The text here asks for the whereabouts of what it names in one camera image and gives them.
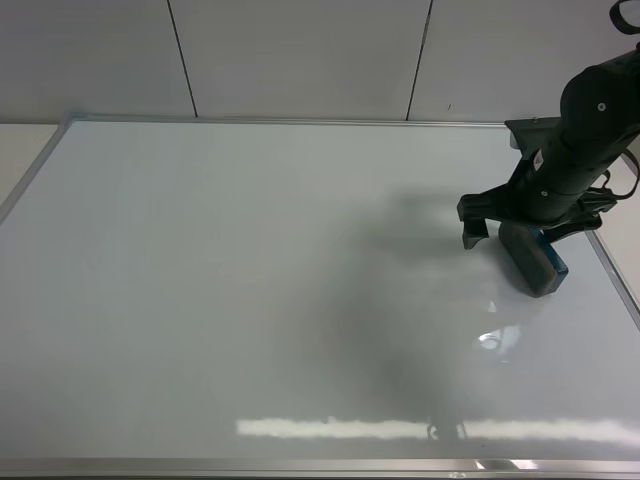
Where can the blue board eraser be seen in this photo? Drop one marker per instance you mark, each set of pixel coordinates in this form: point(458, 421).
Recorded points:
point(540, 266)

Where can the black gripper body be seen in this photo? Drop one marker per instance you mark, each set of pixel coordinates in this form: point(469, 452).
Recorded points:
point(553, 183)

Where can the white whiteboard with aluminium frame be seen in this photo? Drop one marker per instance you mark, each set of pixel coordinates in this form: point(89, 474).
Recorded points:
point(244, 299)

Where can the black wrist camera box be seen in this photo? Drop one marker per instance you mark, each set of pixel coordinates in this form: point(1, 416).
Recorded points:
point(528, 135)

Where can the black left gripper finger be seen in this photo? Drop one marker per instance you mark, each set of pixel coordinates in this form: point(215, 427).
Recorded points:
point(474, 231)

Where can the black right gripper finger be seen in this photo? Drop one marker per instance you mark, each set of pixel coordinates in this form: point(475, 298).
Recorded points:
point(567, 227)

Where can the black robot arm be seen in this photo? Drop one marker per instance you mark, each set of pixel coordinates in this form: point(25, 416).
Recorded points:
point(600, 105)

